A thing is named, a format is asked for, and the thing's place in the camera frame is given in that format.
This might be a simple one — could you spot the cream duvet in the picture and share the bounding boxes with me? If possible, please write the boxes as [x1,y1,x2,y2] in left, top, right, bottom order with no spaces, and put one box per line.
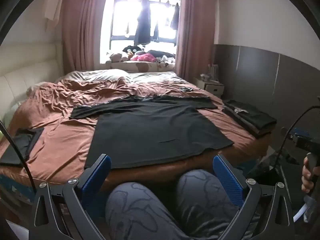
[56,69,185,83]

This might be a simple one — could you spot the window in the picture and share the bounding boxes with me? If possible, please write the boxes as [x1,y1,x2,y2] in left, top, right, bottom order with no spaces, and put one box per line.
[110,0,181,46]

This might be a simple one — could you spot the hanging long black coat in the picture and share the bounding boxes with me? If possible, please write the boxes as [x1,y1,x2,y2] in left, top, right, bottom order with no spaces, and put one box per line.
[134,0,153,45]

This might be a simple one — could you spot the black and white plush toy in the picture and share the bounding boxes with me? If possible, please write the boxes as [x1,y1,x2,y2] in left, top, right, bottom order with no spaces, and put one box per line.
[122,45,141,56]

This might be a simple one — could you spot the hanging dark garment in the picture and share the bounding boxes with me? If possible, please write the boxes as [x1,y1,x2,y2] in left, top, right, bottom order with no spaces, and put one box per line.
[170,3,180,30]

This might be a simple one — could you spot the person's right leg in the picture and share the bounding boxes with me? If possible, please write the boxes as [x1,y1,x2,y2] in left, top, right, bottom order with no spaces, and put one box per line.
[176,169,253,240]

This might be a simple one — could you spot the flat black garment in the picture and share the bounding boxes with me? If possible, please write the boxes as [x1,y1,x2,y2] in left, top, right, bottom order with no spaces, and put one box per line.
[0,127,45,167]

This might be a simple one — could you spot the white padded headboard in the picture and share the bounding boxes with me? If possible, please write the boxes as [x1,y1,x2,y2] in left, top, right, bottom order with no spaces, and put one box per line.
[0,42,64,128]

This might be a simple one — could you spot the person's leg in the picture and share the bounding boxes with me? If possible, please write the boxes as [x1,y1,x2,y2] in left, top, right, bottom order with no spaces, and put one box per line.
[105,181,192,240]
[176,169,253,240]

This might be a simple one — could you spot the black cable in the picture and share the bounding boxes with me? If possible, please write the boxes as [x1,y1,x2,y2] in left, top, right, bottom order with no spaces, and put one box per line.
[274,105,320,183]
[0,120,38,193]

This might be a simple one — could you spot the folded dark grey garment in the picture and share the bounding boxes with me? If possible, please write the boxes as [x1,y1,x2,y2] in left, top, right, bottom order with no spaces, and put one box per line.
[222,108,272,137]

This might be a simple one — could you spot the person's left leg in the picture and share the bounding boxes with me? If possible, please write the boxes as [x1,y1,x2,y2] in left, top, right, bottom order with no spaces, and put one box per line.
[105,181,192,240]

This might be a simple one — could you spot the stack of folded black clothes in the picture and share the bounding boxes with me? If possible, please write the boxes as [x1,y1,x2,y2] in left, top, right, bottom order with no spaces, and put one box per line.
[223,99,277,130]

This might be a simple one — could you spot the brown patched white cushion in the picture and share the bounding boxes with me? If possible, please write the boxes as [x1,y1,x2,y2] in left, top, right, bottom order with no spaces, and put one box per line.
[109,61,176,73]

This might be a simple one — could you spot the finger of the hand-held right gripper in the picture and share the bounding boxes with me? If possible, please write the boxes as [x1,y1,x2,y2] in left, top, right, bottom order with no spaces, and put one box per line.
[286,127,305,143]

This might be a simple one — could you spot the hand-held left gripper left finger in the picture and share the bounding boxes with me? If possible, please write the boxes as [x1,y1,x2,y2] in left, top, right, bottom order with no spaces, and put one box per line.
[29,154,112,240]

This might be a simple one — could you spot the person's right hand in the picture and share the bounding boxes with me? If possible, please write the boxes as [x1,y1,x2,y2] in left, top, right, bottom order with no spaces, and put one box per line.
[301,155,320,193]

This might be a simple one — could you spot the beige teddy bear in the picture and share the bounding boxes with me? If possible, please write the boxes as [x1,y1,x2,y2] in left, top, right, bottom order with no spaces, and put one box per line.
[108,52,123,63]

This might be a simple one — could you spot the brown bed sheet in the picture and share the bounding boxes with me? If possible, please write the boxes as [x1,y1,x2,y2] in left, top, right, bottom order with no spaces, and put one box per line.
[0,71,273,188]

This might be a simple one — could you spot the pink plush toy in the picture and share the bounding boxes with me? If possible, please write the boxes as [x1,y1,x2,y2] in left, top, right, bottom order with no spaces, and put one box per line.
[131,53,157,62]

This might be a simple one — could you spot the white nightstand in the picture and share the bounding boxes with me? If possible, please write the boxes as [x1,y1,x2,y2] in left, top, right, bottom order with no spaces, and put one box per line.
[195,76,225,98]

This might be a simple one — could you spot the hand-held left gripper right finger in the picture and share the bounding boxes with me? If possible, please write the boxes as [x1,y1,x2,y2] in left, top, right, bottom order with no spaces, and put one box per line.
[212,154,297,240]

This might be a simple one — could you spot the black knit top floral trim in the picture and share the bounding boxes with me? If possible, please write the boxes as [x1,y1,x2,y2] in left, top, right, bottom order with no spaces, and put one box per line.
[69,95,234,169]

